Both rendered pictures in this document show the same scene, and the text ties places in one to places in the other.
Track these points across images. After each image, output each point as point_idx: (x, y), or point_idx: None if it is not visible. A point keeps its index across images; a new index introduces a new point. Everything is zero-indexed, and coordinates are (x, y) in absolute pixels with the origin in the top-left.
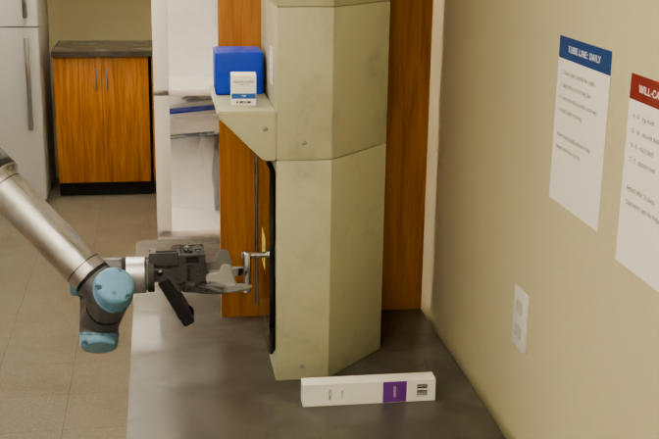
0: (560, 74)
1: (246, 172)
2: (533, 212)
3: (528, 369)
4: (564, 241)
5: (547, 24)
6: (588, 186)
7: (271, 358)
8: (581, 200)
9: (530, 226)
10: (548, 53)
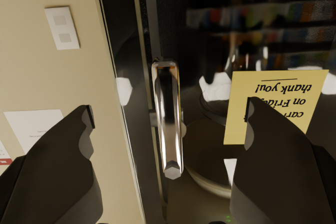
0: None
1: None
2: (75, 95)
3: None
4: (32, 95)
5: (97, 167)
6: (22, 125)
7: None
8: (25, 118)
9: (77, 86)
10: (91, 158)
